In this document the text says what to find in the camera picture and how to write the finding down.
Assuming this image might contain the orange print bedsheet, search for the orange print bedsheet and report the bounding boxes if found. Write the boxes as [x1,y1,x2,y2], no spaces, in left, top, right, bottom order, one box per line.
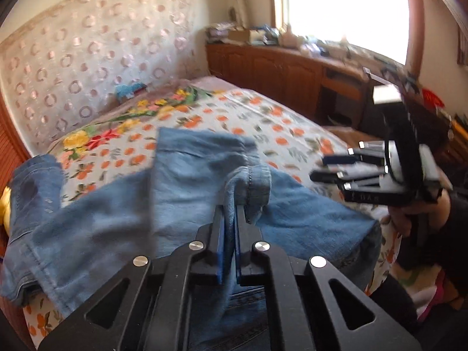
[22,88,403,348]

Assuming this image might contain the stack of papers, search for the stack of papers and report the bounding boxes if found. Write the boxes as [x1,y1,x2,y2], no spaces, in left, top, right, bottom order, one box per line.
[207,22,238,42]

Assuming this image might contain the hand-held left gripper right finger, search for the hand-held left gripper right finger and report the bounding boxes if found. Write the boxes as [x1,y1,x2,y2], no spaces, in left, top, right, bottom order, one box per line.
[234,205,423,351]

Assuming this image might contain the wooden headboard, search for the wooden headboard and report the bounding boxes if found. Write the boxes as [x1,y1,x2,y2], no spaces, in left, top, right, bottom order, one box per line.
[0,91,33,205]

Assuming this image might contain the floral blanket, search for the floral blanket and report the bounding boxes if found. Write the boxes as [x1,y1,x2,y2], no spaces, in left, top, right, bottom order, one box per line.
[49,77,238,161]

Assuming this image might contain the person's right hand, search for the person's right hand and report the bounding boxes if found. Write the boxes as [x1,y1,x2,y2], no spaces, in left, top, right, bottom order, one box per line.
[381,192,451,240]

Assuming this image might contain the window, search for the window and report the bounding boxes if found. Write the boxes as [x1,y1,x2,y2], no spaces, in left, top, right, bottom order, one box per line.
[272,0,410,66]

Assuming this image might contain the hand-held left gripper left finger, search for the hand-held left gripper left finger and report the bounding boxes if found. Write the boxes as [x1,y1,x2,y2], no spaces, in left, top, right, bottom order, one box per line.
[38,205,225,351]

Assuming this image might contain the open cardboard box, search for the open cardboard box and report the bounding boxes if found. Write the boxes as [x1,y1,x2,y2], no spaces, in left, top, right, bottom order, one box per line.
[228,28,262,44]

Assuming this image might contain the long wooden cabinet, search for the long wooden cabinet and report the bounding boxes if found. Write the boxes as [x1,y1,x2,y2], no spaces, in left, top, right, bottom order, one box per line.
[205,40,370,128]

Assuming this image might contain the yellow plush toy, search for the yellow plush toy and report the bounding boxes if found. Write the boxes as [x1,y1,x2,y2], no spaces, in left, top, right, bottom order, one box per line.
[0,186,11,235]

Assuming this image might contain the person's right forearm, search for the person's right forearm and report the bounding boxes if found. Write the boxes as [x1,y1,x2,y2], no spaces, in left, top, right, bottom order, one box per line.
[397,186,468,297]

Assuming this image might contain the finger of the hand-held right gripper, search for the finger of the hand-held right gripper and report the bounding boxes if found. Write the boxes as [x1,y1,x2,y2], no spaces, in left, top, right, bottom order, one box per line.
[310,168,385,188]
[322,147,386,167]

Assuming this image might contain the circle patterned wall curtain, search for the circle patterned wall curtain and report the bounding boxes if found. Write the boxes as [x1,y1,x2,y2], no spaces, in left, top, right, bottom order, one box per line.
[0,0,209,154]

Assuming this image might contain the blue denim pants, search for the blue denim pants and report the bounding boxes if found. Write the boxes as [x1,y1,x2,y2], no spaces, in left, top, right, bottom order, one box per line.
[31,126,383,351]
[0,154,66,308]

